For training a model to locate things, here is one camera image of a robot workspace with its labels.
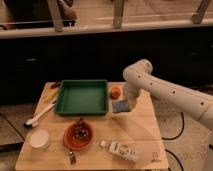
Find blue sponge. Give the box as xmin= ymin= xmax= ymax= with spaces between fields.
xmin=112 ymin=100 xmax=130 ymax=113

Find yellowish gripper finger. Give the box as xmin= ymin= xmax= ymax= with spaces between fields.
xmin=127 ymin=99 xmax=137 ymax=111

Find orange bowl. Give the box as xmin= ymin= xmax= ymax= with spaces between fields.
xmin=63 ymin=121 xmax=93 ymax=151

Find dark grapes in bowl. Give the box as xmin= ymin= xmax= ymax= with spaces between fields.
xmin=74 ymin=120 xmax=88 ymax=140

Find white plastic bottle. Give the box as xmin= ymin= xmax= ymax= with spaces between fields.
xmin=100 ymin=140 xmax=140 ymax=163

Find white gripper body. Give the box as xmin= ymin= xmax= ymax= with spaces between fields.
xmin=123 ymin=82 xmax=140 ymax=100

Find orange fruit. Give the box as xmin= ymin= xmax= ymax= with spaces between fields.
xmin=110 ymin=87 xmax=121 ymax=99

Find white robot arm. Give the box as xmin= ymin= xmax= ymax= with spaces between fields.
xmin=123 ymin=59 xmax=213 ymax=128

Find green plastic tray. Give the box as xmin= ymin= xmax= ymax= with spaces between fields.
xmin=54 ymin=80 xmax=109 ymax=116

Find white round lid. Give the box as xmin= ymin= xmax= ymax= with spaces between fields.
xmin=30 ymin=129 xmax=50 ymax=149

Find black cable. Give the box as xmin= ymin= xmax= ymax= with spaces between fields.
xmin=162 ymin=111 xmax=186 ymax=171

